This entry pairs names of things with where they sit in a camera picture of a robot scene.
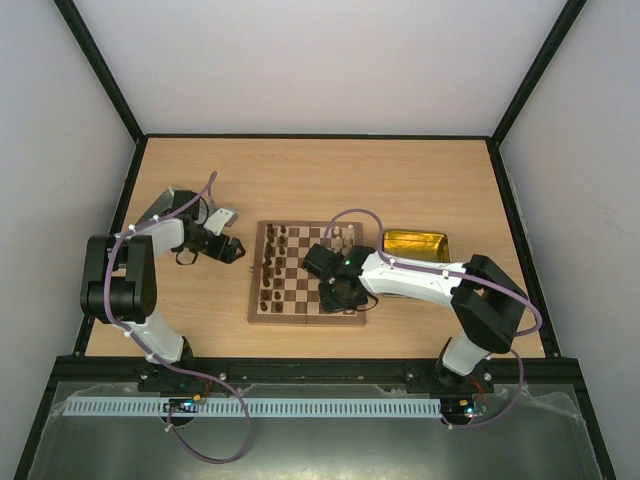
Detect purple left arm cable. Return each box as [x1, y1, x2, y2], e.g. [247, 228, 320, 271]
[102, 171, 255, 463]

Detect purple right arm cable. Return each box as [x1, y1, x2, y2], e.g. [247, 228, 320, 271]
[322, 208, 544, 432]

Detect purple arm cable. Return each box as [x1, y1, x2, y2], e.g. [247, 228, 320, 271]
[322, 208, 544, 432]
[102, 171, 255, 463]

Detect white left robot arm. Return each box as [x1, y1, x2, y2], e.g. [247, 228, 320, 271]
[80, 187, 246, 365]

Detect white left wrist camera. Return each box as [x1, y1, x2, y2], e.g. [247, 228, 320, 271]
[203, 207, 238, 236]

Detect gold metal tin tray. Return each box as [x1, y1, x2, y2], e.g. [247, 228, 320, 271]
[383, 229, 450, 263]

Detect slotted white cable duct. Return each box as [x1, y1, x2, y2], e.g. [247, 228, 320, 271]
[63, 397, 441, 419]

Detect wooden chess board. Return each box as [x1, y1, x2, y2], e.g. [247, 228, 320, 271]
[247, 220, 366, 327]

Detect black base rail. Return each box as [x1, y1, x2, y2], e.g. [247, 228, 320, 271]
[49, 355, 584, 396]

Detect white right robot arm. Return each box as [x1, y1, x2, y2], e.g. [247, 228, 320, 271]
[302, 244, 526, 392]

